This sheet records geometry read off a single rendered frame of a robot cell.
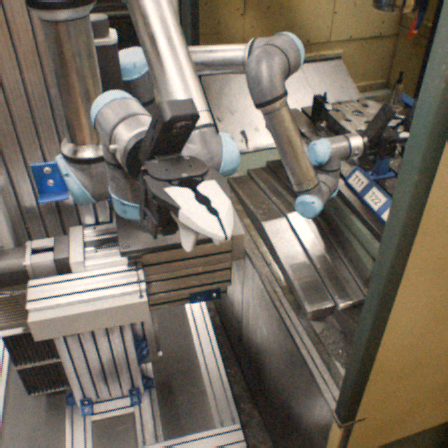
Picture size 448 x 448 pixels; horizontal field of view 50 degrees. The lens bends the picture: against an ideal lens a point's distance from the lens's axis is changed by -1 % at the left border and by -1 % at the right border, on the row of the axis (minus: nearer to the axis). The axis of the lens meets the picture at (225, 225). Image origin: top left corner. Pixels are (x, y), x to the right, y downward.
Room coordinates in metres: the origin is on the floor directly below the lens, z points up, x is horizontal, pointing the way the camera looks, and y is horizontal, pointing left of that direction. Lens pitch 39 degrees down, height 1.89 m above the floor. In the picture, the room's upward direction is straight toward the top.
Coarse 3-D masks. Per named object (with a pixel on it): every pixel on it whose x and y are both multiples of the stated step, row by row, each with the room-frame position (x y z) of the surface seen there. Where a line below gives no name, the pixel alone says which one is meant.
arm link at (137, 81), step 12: (132, 48) 1.46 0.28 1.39; (120, 60) 1.39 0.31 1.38; (132, 60) 1.38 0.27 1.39; (144, 60) 1.38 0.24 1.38; (132, 72) 1.36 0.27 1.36; (144, 72) 1.37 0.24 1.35; (132, 84) 1.36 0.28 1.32; (144, 84) 1.37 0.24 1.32; (132, 96) 1.36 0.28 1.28; (144, 96) 1.37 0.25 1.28
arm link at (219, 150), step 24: (144, 0) 0.83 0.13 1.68; (168, 0) 0.85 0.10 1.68; (144, 24) 0.81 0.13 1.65; (168, 24) 0.81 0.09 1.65; (144, 48) 0.80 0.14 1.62; (168, 48) 0.78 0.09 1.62; (168, 72) 0.76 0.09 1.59; (192, 72) 0.77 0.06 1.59; (168, 96) 0.74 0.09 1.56; (192, 96) 0.74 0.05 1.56; (192, 144) 0.68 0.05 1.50; (216, 144) 0.69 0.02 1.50; (216, 168) 0.67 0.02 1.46
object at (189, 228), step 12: (168, 192) 0.42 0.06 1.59; (180, 192) 0.43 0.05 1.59; (192, 192) 0.43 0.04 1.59; (180, 204) 0.40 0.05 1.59; (192, 204) 0.40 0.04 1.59; (180, 216) 0.39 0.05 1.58; (192, 216) 0.39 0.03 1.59; (204, 216) 0.38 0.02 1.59; (180, 228) 0.41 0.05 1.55; (192, 228) 0.38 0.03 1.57; (204, 228) 0.37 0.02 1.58; (216, 228) 0.37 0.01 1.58; (192, 240) 0.39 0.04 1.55
